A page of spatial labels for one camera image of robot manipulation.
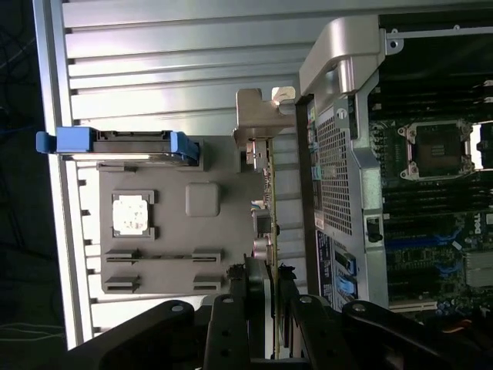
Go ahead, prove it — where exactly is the white expansion slot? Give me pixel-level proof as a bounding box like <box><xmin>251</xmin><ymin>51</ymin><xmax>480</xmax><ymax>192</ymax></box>
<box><xmin>388</xmin><ymin>299</ymin><xmax>439</xmax><ymax>313</ymax></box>

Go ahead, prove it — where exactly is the green motherboard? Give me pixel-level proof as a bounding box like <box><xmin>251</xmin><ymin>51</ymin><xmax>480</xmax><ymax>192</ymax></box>
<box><xmin>367</xmin><ymin>79</ymin><xmax>493</xmax><ymax>321</ymax></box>

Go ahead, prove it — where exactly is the grey plastic parts rack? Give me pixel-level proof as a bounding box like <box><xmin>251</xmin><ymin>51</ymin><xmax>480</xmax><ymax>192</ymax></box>
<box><xmin>94</xmin><ymin>134</ymin><xmax>270</xmax><ymax>305</ymax></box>

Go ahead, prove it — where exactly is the blue expansion slot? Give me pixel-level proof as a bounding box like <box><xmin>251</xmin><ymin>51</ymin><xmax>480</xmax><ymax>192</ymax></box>
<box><xmin>387</xmin><ymin>235</ymin><xmax>463</xmax><ymax>250</ymax></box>

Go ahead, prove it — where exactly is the silver CPU chip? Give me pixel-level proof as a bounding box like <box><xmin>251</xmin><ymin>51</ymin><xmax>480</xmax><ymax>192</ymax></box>
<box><xmin>112</xmin><ymin>194</ymin><xmax>149</xmax><ymax>236</ymax></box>

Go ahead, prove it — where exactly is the black RAM slot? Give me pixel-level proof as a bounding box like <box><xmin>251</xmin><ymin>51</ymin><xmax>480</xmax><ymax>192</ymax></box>
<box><xmin>369</xmin><ymin>89</ymin><xmax>493</xmax><ymax>99</ymax></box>
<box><xmin>384</xmin><ymin>183</ymin><xmax>493</xmax><ymax>193</ymax></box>
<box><xmin>369</xmin><ymin>106</ymin><xmax>493</xmax><ymax>116</ymax></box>
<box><xmin>369</xmin><ymin>98</ymin><xmax>493</xmax><ymax>108</ymax></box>
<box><xmin>384</xmin><ymin>201</ymin><xmax>493</xmax><ymax>211</ymax></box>
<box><xmin>384</xmin><ymin>192</ymin><xmax>493</xmax><ymax>202</ymax></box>
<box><xmin>369</xmin><ymin>79</ymin><xmax>493</xmax><ymax>90</ymax></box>

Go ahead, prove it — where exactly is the silver chipset heatsink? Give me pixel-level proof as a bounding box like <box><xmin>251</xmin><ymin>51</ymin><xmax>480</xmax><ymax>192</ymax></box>
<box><xmin>464</xmin><ymin>250</ymin><xmax>493</xmax><ymax>288</ymax></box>

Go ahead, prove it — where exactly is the silver hard disk drive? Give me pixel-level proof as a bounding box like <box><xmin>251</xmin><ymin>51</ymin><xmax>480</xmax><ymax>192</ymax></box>
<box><xmin>61</xmin><ymin>129</ymin><xmax>193</xmax><ymax>167</ymax></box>

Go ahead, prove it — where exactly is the CPU socket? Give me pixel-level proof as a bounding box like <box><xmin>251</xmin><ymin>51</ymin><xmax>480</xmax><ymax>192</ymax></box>
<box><xmin>398</xmin><ymin>119</ymin><xmax>475</xmax><ymax>182</ymax></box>

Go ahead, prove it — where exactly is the metal socket cover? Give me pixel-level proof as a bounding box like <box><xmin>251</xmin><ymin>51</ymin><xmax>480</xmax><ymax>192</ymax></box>
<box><xmin>469</xmin><ymin>122</ymin><xmax>493</xmax><ymax>170</ymax></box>

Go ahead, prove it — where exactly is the black open PC case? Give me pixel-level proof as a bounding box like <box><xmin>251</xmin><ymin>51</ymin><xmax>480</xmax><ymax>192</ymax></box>
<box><xmin>294</xmin><ymin>0</ymin><xmax>493</xmax><ymax>332</ymax></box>

